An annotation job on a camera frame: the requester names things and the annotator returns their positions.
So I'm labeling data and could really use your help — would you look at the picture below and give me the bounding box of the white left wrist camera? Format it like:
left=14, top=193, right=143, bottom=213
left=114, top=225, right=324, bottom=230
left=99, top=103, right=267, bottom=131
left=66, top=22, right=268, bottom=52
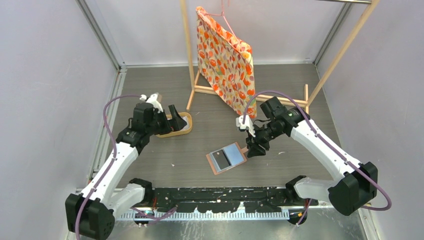
left=139, top=92, right=164, bottom=113

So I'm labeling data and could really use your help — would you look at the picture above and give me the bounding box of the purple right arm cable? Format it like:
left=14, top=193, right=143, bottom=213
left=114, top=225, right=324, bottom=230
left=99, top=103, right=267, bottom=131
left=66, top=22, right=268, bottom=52
left=242, top=90, right=393, bottom=227

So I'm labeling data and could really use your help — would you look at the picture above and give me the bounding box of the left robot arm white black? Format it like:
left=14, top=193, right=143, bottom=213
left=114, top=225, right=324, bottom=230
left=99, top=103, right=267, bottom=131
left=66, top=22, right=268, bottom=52
left=65, top=102, right=187, bottom=240

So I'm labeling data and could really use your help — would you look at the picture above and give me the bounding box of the yellow oval card tray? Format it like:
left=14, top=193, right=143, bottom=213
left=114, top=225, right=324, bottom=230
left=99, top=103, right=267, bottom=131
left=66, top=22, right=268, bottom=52
left=154, top=111, right=194, bottom=139

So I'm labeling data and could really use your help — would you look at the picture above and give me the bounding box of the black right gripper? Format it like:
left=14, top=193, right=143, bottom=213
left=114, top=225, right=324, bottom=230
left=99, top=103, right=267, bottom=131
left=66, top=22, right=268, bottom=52
left=246, top=119, right=284, bottom=158

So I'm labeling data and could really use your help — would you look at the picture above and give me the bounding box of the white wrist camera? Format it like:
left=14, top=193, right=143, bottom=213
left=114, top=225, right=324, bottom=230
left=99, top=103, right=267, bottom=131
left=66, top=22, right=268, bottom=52
left=139, top=92, right=164, bottom=113
left=235, top=115, right=256, bottom=137

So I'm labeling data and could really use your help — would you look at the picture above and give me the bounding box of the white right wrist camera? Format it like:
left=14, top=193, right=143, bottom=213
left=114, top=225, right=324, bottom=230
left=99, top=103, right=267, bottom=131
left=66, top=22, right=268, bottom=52
left=235, top=115, right=256, bottom=137

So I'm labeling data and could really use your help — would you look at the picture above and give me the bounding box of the white VIP card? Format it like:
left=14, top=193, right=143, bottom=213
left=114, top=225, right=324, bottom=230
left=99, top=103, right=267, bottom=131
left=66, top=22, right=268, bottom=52
left=181, top=114, right=192, bottom=133

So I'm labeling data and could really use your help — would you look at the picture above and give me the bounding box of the pink blue card holder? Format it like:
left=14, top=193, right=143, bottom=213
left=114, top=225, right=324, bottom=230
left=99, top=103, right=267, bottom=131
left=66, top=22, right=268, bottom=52
left=205, top=142, right=248, bottom=175

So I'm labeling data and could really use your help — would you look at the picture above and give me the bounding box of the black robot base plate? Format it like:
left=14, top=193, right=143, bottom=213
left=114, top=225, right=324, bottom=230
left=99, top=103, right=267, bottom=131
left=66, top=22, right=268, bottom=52
left=134, top=186, right=306, bottom=214

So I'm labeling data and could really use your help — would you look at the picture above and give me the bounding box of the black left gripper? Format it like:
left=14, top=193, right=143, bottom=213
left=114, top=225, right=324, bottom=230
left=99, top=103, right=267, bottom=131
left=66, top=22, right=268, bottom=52
left=146, top=105, right=186, bottom=136

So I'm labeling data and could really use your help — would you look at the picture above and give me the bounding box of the wooden hanging rack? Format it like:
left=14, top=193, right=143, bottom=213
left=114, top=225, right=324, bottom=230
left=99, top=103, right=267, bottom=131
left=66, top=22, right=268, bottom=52
left=179, top=0, right=381, bottom=115

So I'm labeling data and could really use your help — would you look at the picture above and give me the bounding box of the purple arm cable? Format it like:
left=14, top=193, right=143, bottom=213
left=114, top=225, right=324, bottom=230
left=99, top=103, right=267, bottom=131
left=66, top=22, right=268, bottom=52
left=242, top=90, right=393, bottom=227
left=74, top=95, right=178, bottom=240

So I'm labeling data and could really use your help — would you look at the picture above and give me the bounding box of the pink wire hanger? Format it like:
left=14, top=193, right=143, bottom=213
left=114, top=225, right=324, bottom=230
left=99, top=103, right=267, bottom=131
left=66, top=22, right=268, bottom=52
left=205, top=0, right=238, bottom=39

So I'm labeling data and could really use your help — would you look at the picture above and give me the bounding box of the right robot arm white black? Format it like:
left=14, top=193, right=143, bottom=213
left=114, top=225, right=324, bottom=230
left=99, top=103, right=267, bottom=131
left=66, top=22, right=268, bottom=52
left=236, top=97, right=378, bottom=216

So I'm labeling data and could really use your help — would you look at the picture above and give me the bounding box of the orange floral fabric bag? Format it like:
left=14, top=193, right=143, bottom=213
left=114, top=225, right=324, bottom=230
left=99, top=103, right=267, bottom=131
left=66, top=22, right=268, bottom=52
left=195, top=6, right=257, bottom=118

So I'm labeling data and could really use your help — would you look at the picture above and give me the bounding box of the black credit card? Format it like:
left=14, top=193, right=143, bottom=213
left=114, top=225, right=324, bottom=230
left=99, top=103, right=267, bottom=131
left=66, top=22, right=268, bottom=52
left=212, top=149, right=231, bottom=170

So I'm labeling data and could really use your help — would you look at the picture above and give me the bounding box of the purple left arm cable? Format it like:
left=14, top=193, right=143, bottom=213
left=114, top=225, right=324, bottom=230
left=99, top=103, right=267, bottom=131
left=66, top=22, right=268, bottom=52
left=74, top=95, right=178, bottom=240

